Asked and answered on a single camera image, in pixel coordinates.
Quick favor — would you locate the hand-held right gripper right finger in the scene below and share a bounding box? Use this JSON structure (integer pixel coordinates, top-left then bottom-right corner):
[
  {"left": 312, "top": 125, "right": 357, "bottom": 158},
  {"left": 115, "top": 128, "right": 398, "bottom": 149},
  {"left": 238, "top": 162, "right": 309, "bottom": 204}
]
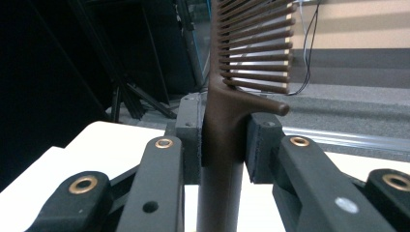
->
[{"left": 246, "top": 112, "right": 398, "bottom": 232}]

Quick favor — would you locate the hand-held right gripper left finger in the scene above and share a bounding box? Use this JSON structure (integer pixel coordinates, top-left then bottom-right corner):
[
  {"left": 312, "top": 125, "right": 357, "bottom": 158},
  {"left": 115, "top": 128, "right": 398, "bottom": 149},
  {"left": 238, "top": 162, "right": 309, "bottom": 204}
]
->
[{"left": 115, "top": 93, "right": 204, "bottom": 232}]

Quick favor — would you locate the dark brown comb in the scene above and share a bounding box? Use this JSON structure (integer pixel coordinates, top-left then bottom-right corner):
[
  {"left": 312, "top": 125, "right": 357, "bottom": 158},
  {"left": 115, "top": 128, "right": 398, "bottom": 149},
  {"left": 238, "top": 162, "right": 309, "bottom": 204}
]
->
[{"left": 195, "top": 0, "right": 299, "bottom": 232}]

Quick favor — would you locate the white table cover sheet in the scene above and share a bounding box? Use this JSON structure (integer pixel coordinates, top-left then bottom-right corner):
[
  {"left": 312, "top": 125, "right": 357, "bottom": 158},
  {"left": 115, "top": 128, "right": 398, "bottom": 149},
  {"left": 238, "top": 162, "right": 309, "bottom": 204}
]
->
[{"left": 0, "top": 120, "right": 410, "bottom": 232}]

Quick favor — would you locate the black tripod stand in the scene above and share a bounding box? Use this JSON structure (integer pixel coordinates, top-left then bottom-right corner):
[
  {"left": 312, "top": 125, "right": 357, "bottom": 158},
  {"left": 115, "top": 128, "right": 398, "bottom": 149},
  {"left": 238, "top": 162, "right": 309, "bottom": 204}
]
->
[{"left": 108, "top": 75, "right": 178, "bottom": 126}]

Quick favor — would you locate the glass panel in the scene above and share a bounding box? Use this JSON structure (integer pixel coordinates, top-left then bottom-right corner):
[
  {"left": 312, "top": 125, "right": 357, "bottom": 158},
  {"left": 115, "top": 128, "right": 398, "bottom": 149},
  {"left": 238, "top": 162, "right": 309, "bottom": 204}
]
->
[{"left": 185, "top": 0, "right": 213, "bottom": 93}]

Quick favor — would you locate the light wooden shelf unit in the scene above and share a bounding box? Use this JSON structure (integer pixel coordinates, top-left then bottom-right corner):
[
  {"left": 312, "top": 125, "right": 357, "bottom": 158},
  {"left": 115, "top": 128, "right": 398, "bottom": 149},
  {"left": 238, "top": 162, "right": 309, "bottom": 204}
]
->
[{"left": 288, "top": 0, "right": 410, "bottom": 50}]

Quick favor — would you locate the metal floor rail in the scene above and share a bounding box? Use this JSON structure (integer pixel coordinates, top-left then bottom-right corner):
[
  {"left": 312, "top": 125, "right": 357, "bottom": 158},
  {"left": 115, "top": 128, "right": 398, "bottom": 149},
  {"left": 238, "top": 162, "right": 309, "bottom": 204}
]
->
[{"left": 282, "top": 126, "right": 410, "bottom": 154}]

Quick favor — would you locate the thin black hanging cable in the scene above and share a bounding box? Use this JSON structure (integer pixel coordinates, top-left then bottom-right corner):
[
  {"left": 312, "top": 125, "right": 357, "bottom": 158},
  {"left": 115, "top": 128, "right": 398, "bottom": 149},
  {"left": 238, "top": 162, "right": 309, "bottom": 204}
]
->
[{"left": 287, "top": 0, "right": 321, "bottom": 98}]

